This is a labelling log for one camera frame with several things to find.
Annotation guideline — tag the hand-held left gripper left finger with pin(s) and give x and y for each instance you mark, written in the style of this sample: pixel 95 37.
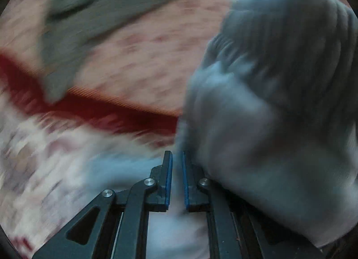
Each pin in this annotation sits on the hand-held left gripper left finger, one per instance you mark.
pixel 168 180

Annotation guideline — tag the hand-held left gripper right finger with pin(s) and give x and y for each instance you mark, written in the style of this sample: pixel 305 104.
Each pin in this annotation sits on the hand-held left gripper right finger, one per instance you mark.
pixel 185 180

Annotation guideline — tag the red white leaf-pattern fleece blanket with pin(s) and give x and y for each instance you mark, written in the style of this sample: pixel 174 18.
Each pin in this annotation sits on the red white leaf-pattern fleece blanket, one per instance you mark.
pixel 56 164

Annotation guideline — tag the pink floral quilt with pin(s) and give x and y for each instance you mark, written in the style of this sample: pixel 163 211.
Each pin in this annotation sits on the pink floral quilt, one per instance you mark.
pixel 156 60

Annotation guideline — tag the grey fleece jacket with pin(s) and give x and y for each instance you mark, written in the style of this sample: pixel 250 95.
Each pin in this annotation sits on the grey fleece jacket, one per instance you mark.
pixel 92 18

